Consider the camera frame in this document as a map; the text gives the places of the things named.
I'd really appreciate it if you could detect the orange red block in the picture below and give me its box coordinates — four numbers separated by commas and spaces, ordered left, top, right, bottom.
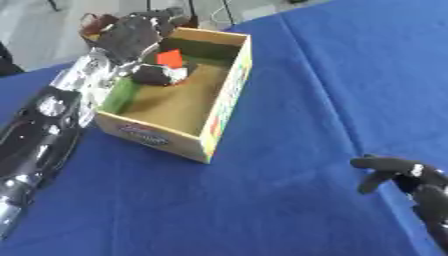
155, 49, 186, 70

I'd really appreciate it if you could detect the brown bag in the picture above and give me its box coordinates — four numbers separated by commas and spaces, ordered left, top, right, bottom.
78, 12, 123, 48

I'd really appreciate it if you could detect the tan cardboard box green inside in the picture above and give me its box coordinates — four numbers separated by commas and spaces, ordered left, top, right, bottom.
92, 26, 256, 165

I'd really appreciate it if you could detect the white cable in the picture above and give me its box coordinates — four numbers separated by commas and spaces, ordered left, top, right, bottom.
210, 0, 238, 25

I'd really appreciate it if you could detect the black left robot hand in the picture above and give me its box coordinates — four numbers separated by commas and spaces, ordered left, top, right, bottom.
92, 9, 191, 87

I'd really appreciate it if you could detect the black tripod leg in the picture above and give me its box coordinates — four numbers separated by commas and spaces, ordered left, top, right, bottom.
183, 0, 202, 29

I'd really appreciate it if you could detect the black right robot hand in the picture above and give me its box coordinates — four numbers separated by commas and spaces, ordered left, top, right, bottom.
348, 153, 448, 252

